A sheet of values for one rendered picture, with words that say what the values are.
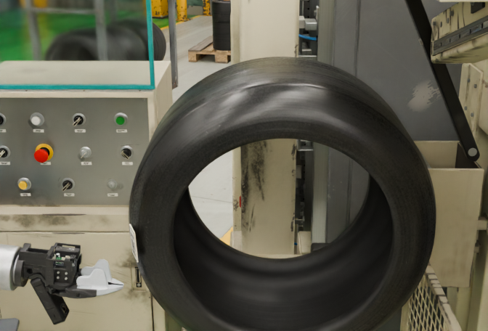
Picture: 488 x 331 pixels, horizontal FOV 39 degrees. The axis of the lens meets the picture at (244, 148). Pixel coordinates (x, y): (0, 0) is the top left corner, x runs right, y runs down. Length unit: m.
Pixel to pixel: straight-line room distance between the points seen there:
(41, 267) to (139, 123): 0.66
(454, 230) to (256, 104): 0.66
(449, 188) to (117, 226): 0.97
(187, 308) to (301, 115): 0.43
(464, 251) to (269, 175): 0.48
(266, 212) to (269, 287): 0.18
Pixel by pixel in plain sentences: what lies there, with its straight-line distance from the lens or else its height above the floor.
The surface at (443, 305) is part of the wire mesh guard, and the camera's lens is 1.45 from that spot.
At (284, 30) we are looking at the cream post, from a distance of 1.51.
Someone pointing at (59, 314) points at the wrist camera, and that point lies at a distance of 1.50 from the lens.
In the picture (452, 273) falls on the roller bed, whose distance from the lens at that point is 1.69.
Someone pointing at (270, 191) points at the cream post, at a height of 1.11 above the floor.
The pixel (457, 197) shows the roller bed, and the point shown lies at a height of 1.13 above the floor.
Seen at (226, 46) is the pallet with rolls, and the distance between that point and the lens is 7.97.
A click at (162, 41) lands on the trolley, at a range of 5.97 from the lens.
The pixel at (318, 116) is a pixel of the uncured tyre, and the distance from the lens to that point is 1.16.
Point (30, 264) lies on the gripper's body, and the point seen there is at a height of 1.07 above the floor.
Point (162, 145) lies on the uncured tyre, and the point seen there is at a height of 1.35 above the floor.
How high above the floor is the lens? 1.76
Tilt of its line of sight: 20 degrees down
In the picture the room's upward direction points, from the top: straight up
